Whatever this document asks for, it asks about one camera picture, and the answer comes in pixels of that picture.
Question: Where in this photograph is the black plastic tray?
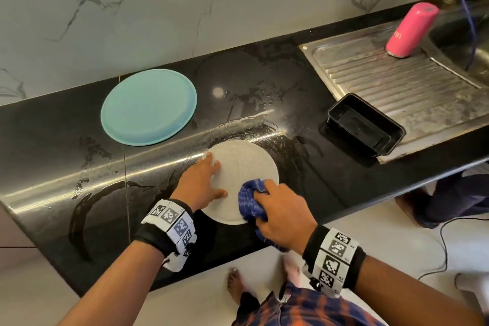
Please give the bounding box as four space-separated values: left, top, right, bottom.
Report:
326 93 408 158

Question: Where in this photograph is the blue hose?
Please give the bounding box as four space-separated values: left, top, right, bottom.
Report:
457 0 481 72

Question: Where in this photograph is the person's right forearm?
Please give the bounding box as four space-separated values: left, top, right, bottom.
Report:
351 257 489 326

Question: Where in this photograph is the blue orange plaid shirt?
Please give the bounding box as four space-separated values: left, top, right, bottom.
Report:
233 280 387 326

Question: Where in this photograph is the person's right foot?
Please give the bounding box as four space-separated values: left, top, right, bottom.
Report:
280 253 303 288

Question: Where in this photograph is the person's left forearm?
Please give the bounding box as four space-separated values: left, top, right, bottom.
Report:
57 241 165 326

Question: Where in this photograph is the steel sink drainboard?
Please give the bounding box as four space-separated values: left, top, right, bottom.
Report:
298 1 489 164

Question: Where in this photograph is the black floor cable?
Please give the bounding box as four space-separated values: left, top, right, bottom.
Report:
416 217 489 281

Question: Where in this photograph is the person's left hand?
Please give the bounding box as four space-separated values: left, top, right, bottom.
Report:
170 152 229 214

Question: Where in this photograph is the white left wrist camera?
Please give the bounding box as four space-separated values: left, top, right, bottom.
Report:
162 249 192 273

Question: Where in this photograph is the left wrist marker band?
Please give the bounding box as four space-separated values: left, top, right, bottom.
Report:
133 198 198 258

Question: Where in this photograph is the person's left foot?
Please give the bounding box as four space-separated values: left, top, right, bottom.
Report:
226 267 247 306

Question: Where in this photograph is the speckled white plate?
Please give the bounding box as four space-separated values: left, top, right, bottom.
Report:
200 139 281 226

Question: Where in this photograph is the person's right hand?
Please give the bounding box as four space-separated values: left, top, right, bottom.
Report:
252 179 319 254

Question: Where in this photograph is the blue striped cloth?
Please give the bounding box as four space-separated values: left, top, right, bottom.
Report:
237 178 287 250

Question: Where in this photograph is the red bear cup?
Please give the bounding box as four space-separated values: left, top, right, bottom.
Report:
385 2 440 59

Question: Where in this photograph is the teal plate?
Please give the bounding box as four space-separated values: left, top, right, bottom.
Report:
100 68 198 147

